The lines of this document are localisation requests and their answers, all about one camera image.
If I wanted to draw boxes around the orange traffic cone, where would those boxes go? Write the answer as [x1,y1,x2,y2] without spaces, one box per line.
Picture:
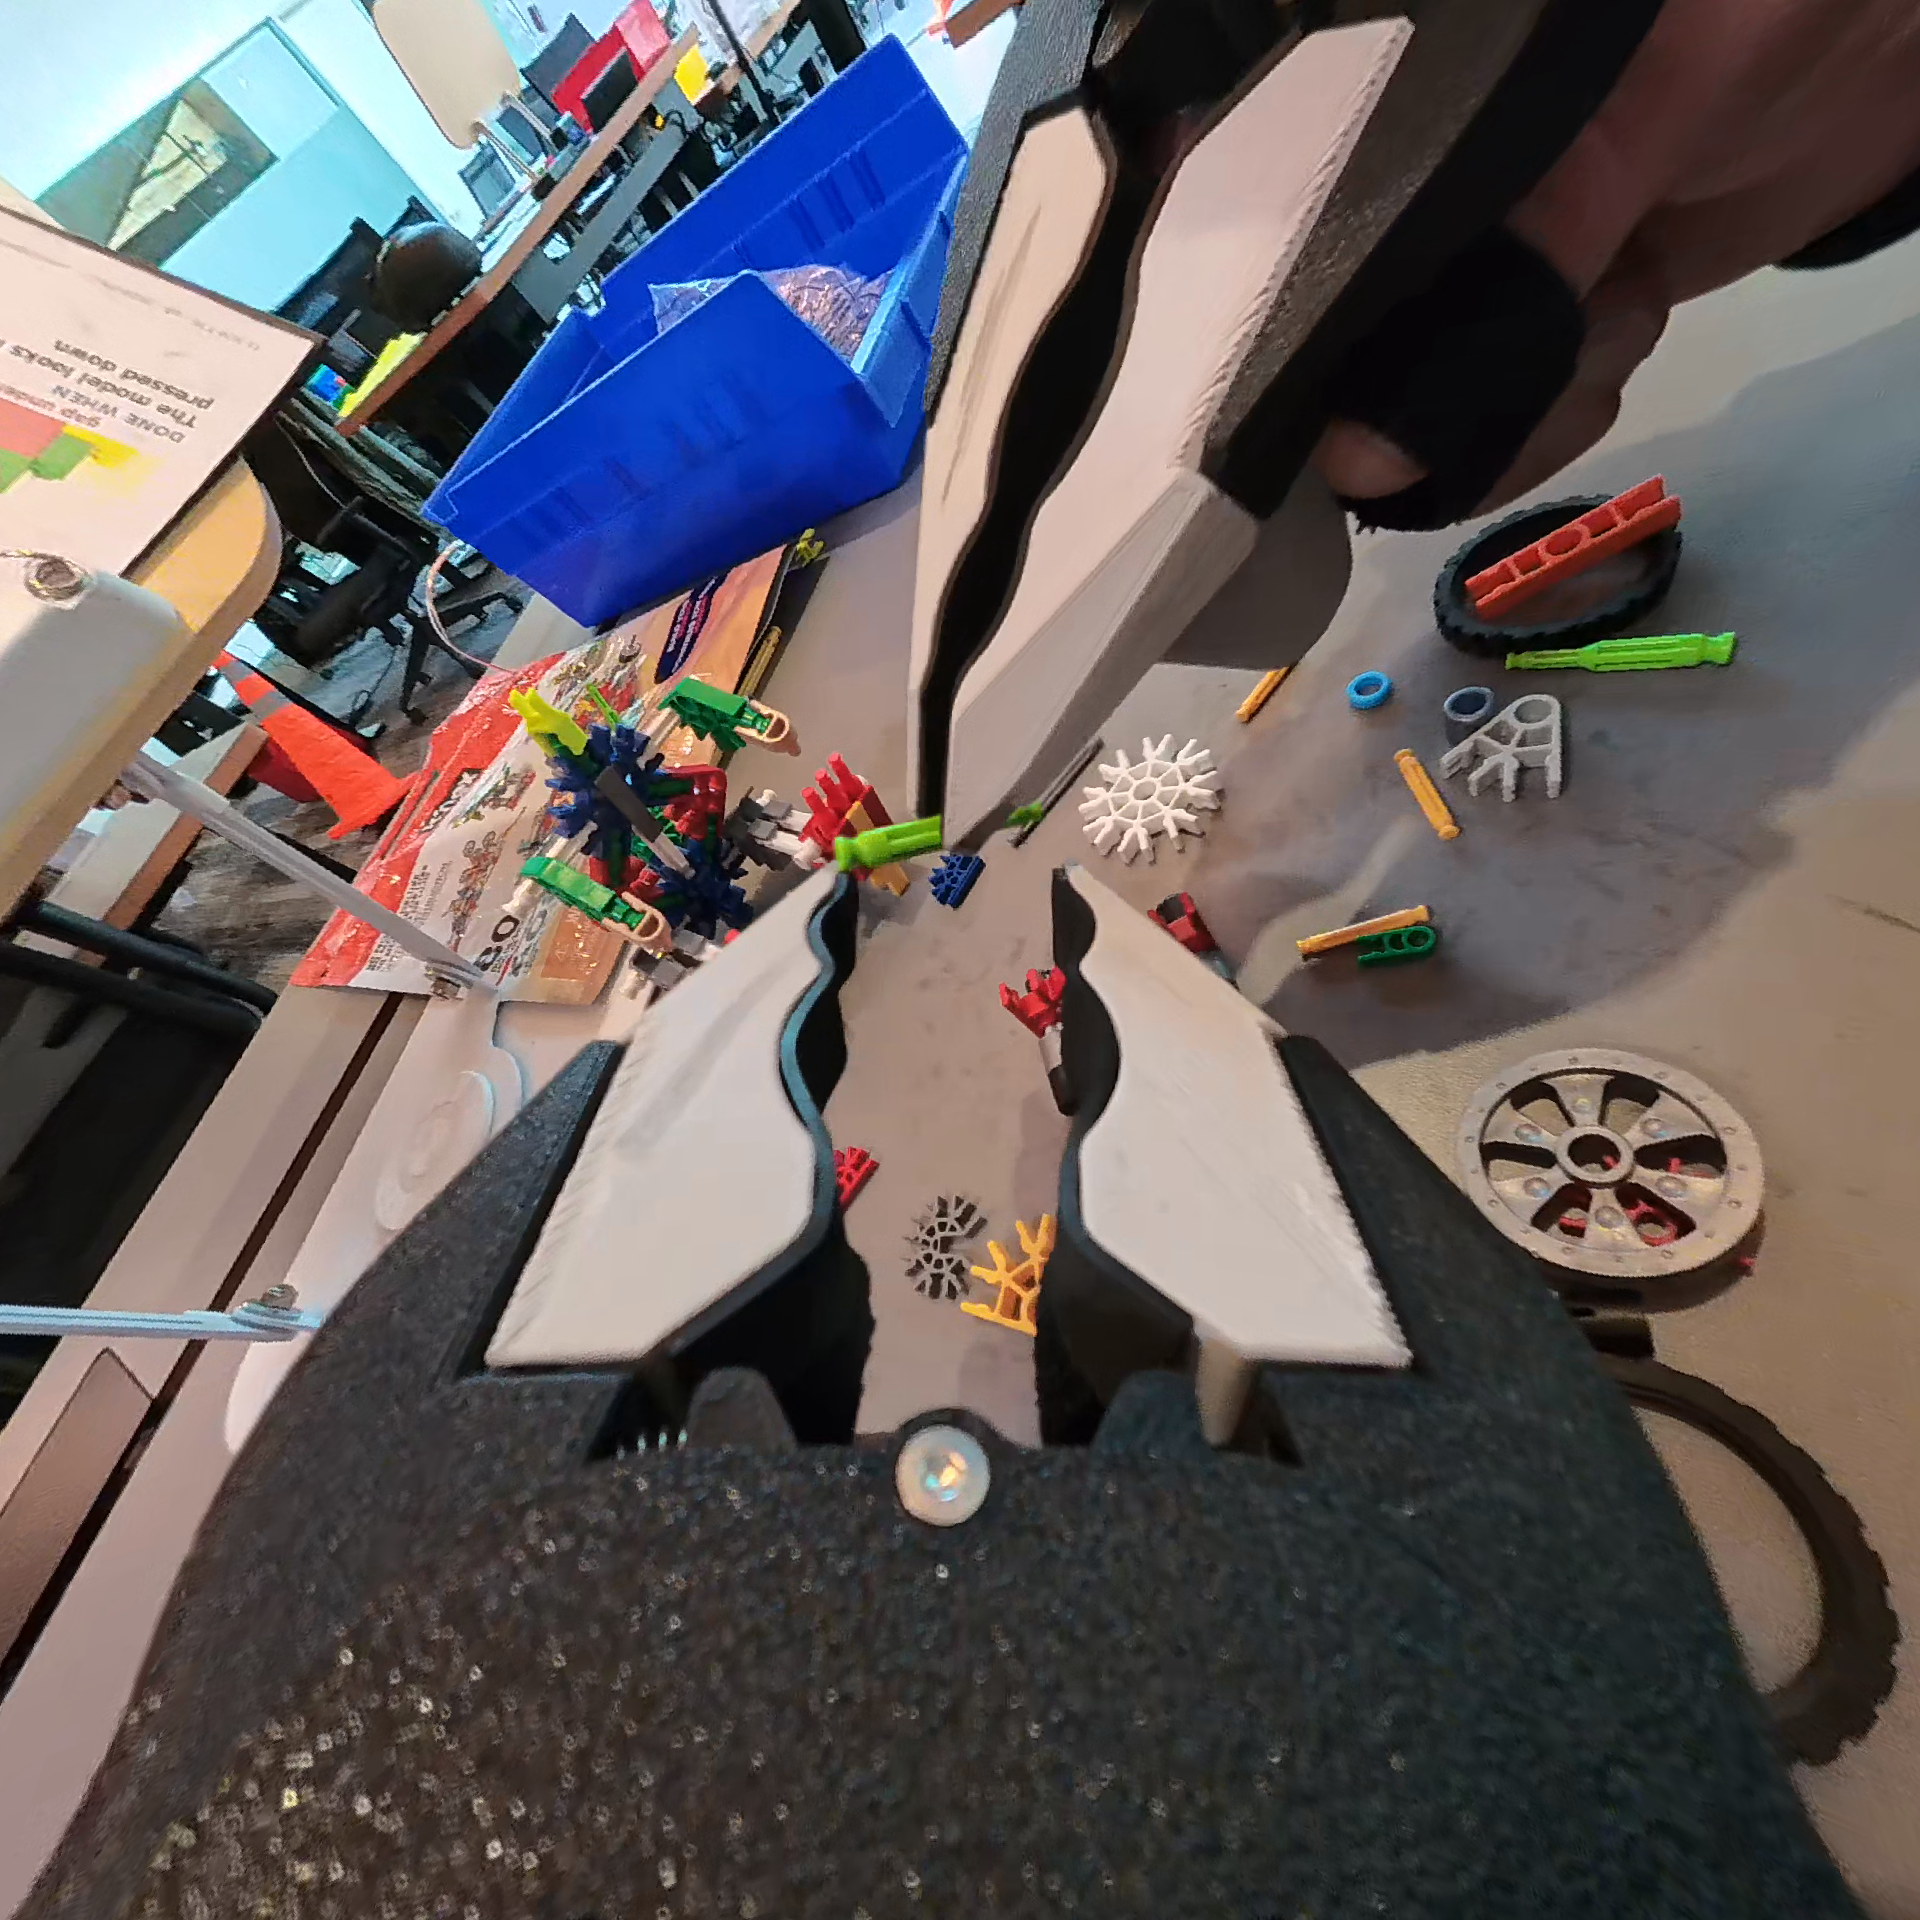
[211,651,417,843]

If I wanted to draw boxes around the yellow connector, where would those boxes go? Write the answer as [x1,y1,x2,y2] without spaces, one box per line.
[955,1213,1061,1341]

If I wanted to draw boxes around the dark grey snowflake connector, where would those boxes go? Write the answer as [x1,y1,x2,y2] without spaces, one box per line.
[901,1193,992,1299]

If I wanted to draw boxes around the lime green plastic rod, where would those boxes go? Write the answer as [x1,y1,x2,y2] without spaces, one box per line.
[832,800,1051,880]
[1508,633,1739,671]

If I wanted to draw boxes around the red connector and shaft assembly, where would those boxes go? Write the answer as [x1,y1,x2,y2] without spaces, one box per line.
[999,889,1245,1115]

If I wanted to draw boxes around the person's right hand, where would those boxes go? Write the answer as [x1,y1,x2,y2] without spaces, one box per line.
[1318,0,1920,504]

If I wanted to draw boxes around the black ball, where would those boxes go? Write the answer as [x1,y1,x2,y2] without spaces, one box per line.
[370,221,483,324]

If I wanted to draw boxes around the orange printed booklet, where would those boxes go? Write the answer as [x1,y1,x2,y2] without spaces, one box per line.
[637,536,829,708]

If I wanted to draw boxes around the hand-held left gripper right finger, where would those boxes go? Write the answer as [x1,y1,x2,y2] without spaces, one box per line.
[1048,864,1422,1456]

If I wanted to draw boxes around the white snowflake connector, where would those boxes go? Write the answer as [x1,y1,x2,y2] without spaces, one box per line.
[1077,733,1229,864]

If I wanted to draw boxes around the framed wall picture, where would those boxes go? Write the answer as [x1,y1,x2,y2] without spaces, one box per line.
[37,18,326,298]

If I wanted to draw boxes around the orange ladder connector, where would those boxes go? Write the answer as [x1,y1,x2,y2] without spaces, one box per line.
[1462,474,1681,623]

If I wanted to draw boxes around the multicoloured construction toy model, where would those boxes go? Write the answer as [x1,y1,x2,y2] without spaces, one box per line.
[504,671,919,996]

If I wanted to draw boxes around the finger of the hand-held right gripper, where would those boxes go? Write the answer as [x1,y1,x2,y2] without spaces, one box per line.
[905,102,1157,826]
[944,17,1414,843]

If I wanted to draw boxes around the silver wheel hub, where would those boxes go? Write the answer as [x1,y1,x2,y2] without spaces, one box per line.
[1456,1045,1766,1277]

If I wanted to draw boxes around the black office chair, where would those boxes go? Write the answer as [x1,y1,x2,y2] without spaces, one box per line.
[245,386,525,738]

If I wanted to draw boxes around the printed instruction sheet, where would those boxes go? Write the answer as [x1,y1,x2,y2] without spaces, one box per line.
[0,199,326,583]

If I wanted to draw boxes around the white triangular connector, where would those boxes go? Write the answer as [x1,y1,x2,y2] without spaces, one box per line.
[1440,693,1566,802]

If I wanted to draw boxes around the red printed toy package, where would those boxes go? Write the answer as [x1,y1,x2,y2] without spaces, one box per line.
[288,633,705,1004]

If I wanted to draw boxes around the clear plastic bag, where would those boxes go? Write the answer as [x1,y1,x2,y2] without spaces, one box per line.
[756,259,911,362]

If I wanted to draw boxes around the long wooden workbench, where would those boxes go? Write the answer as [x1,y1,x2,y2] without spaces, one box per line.
[331,18,705,438]

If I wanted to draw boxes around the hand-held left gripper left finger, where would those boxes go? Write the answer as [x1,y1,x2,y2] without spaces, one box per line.
[483,868,864,1452]

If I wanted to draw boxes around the black furniture frame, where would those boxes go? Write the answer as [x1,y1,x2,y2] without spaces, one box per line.
[0,901,283,1360]

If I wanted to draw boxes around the black rubber tyre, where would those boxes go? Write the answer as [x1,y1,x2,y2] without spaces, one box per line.
[1580,1308,1899,1772]
[1432,489,1681,659]

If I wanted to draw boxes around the white plastic device box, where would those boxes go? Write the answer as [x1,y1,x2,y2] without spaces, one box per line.
[0,551,196,918]

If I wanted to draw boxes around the blue plastic storage bin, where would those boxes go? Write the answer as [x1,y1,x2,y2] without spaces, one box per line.
[424,35,968,625]

